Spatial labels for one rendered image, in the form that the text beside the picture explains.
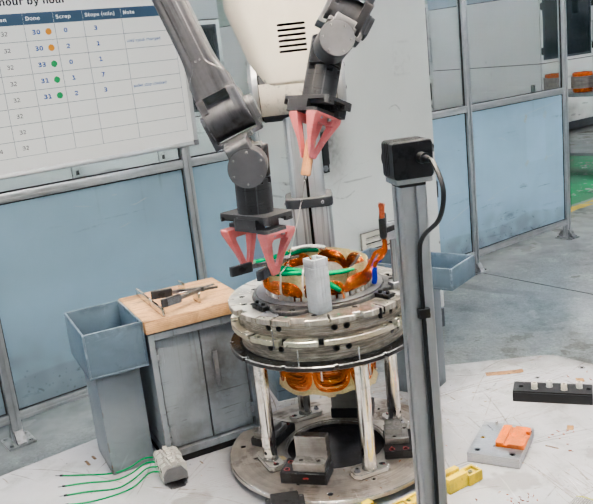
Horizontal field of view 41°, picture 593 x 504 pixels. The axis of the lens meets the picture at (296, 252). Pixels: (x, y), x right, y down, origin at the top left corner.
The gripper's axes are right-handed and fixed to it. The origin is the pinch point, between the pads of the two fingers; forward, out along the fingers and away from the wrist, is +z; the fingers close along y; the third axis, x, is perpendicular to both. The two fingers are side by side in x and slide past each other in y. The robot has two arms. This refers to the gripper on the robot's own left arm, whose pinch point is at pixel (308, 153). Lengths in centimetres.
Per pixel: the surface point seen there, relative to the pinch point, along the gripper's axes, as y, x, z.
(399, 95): -147, 200, -69
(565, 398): 25, 56, 35
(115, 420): -28, -10, 52
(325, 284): 10.0, -1.4, 20.9
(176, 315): -20.3, -5.9, 31.4
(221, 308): -17.6, 2.0, 29.1
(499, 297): -144, 316, 18
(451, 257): 1.6, 44.2, 11.9
